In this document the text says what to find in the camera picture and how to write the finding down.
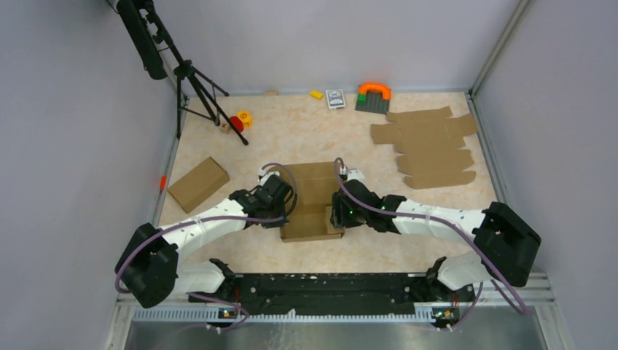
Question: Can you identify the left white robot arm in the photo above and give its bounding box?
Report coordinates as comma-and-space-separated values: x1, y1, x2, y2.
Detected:
114, 172, 297, 308

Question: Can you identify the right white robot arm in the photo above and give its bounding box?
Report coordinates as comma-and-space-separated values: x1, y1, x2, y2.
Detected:
331, 179, 541, 300

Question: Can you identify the folded brown cardboard box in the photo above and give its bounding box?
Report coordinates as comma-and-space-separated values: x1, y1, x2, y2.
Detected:
168, 157, 230, 214

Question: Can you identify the red round disc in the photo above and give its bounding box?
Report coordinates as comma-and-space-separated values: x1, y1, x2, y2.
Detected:
230, 116, 245, 133

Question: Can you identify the small wooden cube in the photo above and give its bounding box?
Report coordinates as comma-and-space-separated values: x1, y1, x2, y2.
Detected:
219, 124, 231, 134

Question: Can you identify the yellow round disc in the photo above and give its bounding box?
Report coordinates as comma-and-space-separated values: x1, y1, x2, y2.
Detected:
237, 110, 253, 128

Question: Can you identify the stack of flat cardboard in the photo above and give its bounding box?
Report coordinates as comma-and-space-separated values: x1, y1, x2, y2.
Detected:
369, 106, 478, 190

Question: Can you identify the dark grey building plate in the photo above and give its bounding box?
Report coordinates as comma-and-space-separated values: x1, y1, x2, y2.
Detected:
355, 92, 390, 114

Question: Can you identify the playing card deck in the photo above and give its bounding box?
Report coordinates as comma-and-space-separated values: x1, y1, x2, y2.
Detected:
325, 89, 346, 110

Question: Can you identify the yellow toy block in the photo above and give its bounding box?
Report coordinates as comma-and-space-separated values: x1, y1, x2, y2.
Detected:
309, 90, 324, 100

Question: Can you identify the green toy brick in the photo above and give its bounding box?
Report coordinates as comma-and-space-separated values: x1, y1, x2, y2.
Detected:
357, 93, 367, 104

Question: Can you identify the orange U-shaped toy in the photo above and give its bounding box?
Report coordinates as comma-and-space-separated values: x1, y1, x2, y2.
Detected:
358, 82, 391, 101

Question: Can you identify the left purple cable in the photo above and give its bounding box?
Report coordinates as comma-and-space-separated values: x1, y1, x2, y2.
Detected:
114, 162, 300, 334

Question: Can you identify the purple cable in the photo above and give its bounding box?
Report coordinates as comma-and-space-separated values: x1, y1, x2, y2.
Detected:
114, 162, 300, 334
334, 157, 532, 332

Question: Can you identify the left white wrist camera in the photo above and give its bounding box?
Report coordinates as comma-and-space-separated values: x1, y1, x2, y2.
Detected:
257, 168, 270, 184

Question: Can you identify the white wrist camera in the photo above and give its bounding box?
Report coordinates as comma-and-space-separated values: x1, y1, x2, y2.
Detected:
339, 166, 365, 184
257, 168, 270, 184

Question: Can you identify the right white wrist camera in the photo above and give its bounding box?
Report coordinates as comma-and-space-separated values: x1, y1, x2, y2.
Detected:
339, 166, 365, 184

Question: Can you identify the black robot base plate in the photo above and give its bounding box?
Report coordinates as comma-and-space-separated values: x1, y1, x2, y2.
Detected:
211, 273, 475, 316

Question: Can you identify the black camera tripod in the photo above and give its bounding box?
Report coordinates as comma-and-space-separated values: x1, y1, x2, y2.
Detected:
108, 0, 249, 146

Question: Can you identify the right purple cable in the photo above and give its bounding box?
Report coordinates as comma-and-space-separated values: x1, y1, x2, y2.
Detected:
334, 157, 532, 332

